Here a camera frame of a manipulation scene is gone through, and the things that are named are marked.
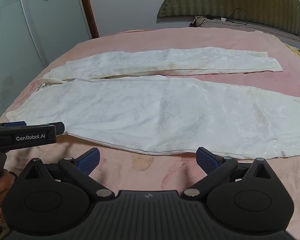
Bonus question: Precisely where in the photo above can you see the black cable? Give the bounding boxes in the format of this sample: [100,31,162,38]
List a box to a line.
[206,7,251,27]

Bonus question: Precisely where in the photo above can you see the pink blanket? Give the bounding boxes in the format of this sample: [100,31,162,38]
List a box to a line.
[0,27,300,205]

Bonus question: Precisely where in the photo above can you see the white pants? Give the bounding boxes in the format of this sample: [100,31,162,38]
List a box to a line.
[5,47,300,161]

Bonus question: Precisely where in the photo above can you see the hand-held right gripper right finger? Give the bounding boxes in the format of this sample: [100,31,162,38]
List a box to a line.
[181,147,282,201]

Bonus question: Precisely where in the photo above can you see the brown pillow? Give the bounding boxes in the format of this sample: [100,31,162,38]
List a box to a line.
[189,15,300,42]

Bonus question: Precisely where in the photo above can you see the brown wooden door frame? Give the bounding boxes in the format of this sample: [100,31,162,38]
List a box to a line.
[76,0,101,39]

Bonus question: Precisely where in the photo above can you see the yellow cloth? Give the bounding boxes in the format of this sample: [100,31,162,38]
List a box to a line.
[284,42,300,67]

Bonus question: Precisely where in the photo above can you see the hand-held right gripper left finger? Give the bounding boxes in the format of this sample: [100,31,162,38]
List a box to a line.
[15,147,116,201]

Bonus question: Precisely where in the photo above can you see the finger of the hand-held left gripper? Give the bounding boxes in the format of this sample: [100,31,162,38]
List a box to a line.
[0,121,27,128]
[27,121,66,134]

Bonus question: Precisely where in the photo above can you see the person's left hand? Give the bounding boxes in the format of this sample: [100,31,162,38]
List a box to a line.
[0,169,18,218]

